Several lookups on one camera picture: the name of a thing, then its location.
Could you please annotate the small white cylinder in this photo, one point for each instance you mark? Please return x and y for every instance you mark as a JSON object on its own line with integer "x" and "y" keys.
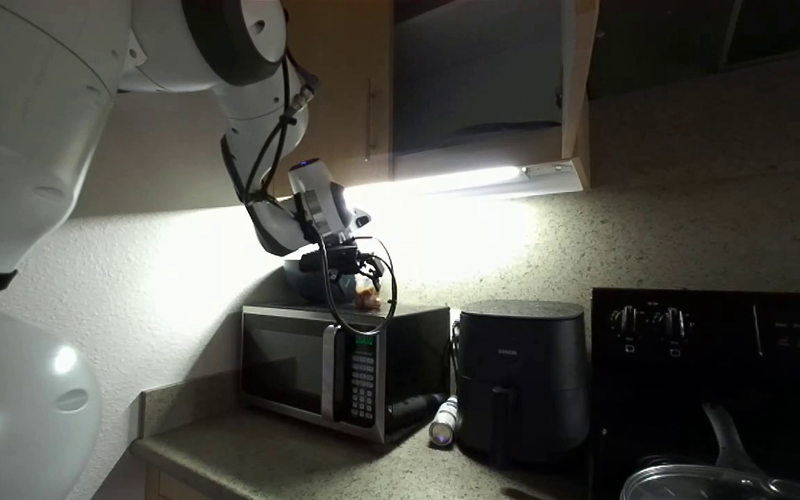
{"x": 444, "y": 421}

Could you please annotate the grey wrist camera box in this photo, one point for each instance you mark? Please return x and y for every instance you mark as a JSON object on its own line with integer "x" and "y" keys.
{"x": 317, "y": 196}

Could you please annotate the amber liquid plastic bottle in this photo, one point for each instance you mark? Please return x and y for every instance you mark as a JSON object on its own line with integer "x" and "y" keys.
{"x": 367, "y": 296}

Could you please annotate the black steel microwave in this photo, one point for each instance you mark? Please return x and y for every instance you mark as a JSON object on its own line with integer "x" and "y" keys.
{"x": 291, "y": 366}

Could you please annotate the under-cabinet light strip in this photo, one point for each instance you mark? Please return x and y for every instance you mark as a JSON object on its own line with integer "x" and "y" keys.
{"x": 437, "y": 179}

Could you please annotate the wooden wall cupboard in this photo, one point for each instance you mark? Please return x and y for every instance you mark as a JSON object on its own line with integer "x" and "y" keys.
{"x": 346, "y": 85}

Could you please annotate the black air fryer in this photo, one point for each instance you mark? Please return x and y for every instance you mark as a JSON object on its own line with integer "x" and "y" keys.
{"x": 521, "y": 379}

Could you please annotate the stove knob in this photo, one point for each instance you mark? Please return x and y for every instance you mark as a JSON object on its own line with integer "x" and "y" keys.
{"x": 677, "y": 324}
{"x": 623, "y": 324}

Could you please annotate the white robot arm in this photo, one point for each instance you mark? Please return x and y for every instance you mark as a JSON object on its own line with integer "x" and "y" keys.
{"x": 30, "y": 120}

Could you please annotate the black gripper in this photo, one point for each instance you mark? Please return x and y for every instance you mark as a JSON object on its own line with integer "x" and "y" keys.
{"x": 346, "y": 256}

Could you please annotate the black kitchen stove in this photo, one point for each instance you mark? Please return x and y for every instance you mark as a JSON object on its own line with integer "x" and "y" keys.
{"x": 744, "y": 371}

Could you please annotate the black pan with lid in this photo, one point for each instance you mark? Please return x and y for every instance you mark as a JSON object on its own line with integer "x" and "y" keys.
{"x": 696, "y": 481}

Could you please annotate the open cupboard door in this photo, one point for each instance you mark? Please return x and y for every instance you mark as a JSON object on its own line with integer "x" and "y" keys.
{"x": 583, "y": 85}

